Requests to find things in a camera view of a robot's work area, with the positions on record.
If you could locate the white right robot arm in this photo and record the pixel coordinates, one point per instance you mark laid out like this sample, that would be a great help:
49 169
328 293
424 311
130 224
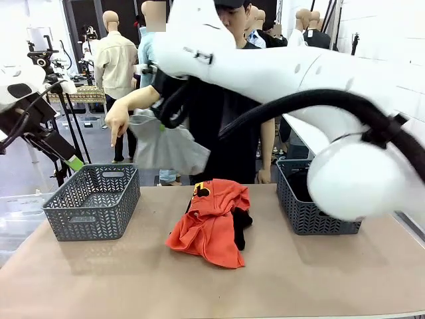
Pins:
282 73

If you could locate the table with patterned cloth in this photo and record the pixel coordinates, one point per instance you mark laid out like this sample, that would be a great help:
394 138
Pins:
83 93

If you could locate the black camera tripod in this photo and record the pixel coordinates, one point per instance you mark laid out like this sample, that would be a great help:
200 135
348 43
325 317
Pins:
71 133

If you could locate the mannequin in blue shirt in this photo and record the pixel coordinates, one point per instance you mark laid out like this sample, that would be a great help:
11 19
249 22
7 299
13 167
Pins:
257 38

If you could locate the mannequin in white shirt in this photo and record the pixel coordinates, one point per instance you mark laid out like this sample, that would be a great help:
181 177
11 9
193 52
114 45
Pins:
295 36

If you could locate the mannequin in black shirt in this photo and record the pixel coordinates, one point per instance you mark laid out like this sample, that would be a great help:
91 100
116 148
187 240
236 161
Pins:
320 38

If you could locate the orange printed t-shirt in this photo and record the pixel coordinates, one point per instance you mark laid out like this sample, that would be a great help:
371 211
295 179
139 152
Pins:
212 229

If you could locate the person's left hand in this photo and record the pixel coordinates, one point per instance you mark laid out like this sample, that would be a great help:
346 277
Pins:
265 176

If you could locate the grey perforated plastic basket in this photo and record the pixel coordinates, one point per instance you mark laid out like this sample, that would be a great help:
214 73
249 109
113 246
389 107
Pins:
299 216
93 219

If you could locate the person's right hand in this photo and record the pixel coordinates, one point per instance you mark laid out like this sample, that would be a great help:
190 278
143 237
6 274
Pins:
119 118

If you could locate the person's left forearm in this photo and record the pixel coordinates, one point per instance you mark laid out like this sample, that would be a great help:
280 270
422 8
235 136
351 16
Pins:
268 143

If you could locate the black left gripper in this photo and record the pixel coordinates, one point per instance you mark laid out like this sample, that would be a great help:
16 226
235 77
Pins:
50 139

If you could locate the person's right forearm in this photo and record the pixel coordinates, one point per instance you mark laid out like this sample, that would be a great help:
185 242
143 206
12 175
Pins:
139 96

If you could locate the grey t-shirt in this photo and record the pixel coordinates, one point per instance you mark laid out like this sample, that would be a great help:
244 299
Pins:
166 149

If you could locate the mannequin in light blue fleece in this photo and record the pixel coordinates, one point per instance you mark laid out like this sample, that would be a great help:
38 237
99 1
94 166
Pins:
146 46

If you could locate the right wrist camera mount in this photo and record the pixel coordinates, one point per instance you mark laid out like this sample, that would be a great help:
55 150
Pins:
146 68

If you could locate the white side table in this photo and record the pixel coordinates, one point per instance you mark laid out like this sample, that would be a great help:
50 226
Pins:
299 129

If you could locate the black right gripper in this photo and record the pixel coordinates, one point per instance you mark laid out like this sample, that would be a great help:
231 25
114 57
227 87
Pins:
166 89

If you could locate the black light stand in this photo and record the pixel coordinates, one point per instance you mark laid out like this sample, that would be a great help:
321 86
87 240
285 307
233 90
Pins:
355 43

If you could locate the mannequin in beige shirt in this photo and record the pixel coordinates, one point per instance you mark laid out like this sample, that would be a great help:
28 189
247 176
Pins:
114 66

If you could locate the person in black t-shirt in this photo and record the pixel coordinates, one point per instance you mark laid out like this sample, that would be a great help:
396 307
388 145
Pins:
239 149

